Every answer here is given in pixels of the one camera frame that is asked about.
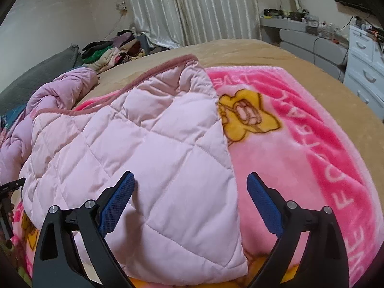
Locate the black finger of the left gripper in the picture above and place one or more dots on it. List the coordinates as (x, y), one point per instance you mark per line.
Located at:
(15, 182)

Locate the white drawer cabinet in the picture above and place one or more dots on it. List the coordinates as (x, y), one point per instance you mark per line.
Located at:
(364, 71)

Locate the pink cartoon bear blanket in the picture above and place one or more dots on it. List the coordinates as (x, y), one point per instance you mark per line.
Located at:
(299, 150)

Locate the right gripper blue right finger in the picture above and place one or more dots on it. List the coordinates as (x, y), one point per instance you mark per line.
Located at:
(324, 262)

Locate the white striped curtain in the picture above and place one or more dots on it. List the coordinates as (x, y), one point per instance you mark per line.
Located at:
(178, 23)

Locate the pink quilted jacket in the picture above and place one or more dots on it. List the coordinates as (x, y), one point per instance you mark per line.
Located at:
(181, 225)

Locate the pile of assorted clothes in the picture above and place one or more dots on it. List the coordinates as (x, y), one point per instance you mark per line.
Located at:
(104, 55)

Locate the grey headboard cushion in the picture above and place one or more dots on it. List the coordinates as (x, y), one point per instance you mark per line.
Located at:
(20, 90)

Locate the grey desk shelf unit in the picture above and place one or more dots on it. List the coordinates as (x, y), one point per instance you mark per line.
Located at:
(329, 55)

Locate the clutter on desk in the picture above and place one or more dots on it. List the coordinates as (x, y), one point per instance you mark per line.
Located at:
(301, 21)

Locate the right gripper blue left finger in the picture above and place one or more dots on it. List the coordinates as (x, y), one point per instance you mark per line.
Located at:
(57, 262)

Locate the tan bed cover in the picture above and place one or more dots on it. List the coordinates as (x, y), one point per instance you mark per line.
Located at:
(189, 107)

